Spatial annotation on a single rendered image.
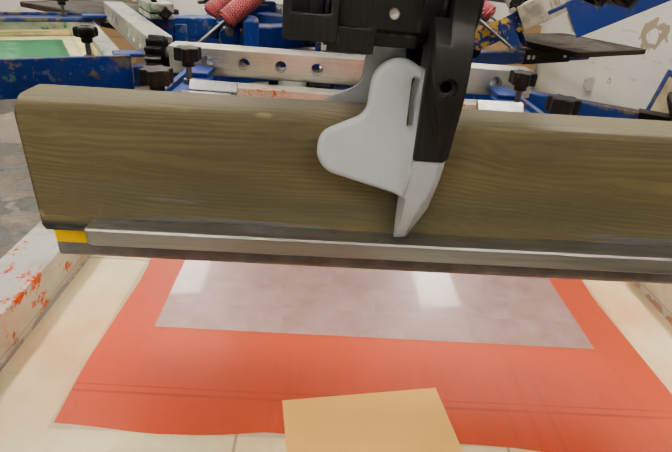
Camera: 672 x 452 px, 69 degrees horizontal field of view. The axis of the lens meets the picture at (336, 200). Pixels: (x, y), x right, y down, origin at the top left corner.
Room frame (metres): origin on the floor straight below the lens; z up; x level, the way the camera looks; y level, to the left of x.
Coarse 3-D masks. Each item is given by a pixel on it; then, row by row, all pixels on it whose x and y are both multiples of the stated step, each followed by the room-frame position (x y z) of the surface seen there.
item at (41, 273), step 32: (256, 96) 0.85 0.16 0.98; (288, 96) 0.85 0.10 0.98; (320, 96) 0.86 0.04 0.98; (32, 256) 0.31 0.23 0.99; (64, 256) 0.32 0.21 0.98; (0, 288) 0.27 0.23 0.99; (32, 288) 0.28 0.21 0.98; (64, 288) 0.31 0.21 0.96; (640, 288) 0.38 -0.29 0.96; (0, 320) 0.24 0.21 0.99; (32, 320) 0.27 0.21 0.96; (0, 352) 0.23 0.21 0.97
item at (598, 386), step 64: (384, 320) 0.31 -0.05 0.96; (448, 320) 0.32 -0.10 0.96; (512, 320) 0.32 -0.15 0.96; (576, 320) 0.33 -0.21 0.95; (384, 384) 0.24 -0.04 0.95; (448, 384) 0.25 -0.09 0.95; (512, 384) 0.25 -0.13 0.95; (576, 384) 0.26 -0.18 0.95; (640, 384) 0.26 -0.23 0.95; (576, 448) 0.21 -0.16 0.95; (640, 448) 0.21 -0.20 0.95
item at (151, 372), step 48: (144, 288) 0.32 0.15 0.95; (192, 288) 0.33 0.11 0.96; (240, 288) 0.34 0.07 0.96; (288, 288) 0.34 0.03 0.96; (336, 288) 0.35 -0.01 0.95; (144, 336) 0.27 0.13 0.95; (192, 336) 0.27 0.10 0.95; (240, 336) 0.28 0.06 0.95; (288, 336) 0.28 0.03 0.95; (336, 336) 0.29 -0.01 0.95; (96, 384) 0.22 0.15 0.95; (144, 384) 0.23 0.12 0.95; (192, 384) 0.23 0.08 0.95; (240, 384) 0.23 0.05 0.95; (288, 384) 0.24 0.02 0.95; (336, 384) 0.24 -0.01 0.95; (144, 432) 0.19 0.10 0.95; (192, 432) 0.20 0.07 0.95; (240, 432) 0.20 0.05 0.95
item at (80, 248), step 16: (128, 256) 0.24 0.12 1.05; (144, 256) 0.24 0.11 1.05; (160, 256) 0.24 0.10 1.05; (176, 256) 0.24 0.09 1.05; (192, 256) 0.24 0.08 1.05; (208, 256) 0.24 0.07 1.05; (224, 256) 0.24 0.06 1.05; (240, 256) 0.24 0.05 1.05; (256, 256) 0.24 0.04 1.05; (272, 256) 0.24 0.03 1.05; (288, 256) 0.24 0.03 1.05; (304, 256) 0.24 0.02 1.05; (448, 272) 0.25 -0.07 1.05; (464, 272) 0.25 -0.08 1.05; (480, 272) 0.25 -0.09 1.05; (496, 272) 0.25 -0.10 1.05; (512, 272) 0.25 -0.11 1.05; (528, 272) 0.25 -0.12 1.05; (544, 272) 0.25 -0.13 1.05; (560, 272) 0.25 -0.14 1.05; (576, 272) 0.25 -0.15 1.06; (592, 272) 0.25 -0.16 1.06; (608, 272) 0.25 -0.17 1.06; (624, 272) 0.25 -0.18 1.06
